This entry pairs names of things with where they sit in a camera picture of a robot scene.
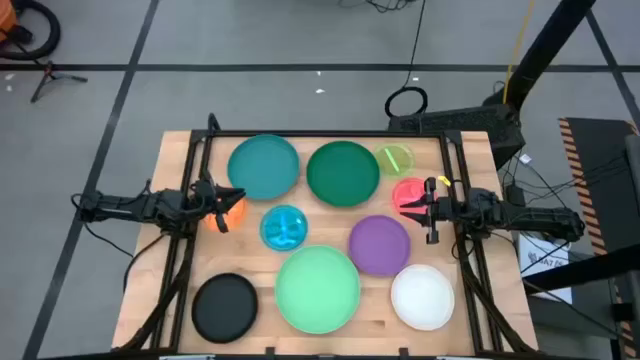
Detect small lime transparent plate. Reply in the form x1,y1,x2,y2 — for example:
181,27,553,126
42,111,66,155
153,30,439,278
373,143,416,177

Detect black metal table frame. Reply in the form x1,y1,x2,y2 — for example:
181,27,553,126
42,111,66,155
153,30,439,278
119,112,539,360

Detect black hazard striped platform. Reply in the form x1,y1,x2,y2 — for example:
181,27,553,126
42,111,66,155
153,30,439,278
557,117,640,360

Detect black vacuum hose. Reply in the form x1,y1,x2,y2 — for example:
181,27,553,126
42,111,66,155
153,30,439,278
0,0,62,62

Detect orange vacuum cleaner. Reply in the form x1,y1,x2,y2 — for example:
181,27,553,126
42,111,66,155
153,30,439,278
0,0,19,44

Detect black plastic plate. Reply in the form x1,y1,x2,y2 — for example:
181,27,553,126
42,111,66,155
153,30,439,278
191,272,260,345

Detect white printed sign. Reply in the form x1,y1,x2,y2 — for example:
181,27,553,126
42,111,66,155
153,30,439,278
517,232,575,306

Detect black coiled floor cable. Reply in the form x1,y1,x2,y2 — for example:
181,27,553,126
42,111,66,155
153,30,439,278
383,0,430,119

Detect black cable bundle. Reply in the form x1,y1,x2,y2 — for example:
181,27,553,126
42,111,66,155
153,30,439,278
338,0,419,14

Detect small orange transparent plate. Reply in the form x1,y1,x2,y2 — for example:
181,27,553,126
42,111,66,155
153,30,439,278
202,195,249,234

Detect small blue transparent plate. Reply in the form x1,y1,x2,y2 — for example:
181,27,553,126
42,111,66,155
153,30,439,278
259,204,309,252

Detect white plastic plate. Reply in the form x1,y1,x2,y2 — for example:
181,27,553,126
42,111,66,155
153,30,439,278
390,263,456,332

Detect large dark green plastic plate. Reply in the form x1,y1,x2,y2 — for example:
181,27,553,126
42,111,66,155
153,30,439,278
305,140,381,209

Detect black slanted pole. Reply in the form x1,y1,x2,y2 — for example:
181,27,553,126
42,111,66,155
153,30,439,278
492,0,599,114

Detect black tripod stand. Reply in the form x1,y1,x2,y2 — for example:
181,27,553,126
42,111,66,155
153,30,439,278
29,59,89,104

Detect black metal beam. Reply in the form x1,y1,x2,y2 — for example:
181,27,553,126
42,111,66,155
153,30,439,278
522,243,640,296

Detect large teal plastic plate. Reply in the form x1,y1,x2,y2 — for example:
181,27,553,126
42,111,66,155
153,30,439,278
226,133,301,202

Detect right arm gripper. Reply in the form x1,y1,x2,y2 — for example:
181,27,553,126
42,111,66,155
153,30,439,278
399,177,470,245

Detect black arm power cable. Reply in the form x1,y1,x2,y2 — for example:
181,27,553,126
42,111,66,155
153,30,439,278
72,192,169,294

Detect large mint green plastic plate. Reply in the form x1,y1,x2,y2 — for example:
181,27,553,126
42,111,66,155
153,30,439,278
274,244,362,335

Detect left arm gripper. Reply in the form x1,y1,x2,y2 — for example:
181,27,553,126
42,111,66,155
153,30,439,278
191,167,247,235

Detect black power adapter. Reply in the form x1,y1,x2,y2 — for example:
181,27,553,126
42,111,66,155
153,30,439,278
503,183,526,207

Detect purple plastic plate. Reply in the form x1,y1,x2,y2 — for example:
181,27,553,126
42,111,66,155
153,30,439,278
348,214,412,277

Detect small red transparent plate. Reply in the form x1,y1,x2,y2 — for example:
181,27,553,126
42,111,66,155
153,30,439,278
391,177,432,216

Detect yellow cable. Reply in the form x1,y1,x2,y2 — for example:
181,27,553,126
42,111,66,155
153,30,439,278
502,0,537,105

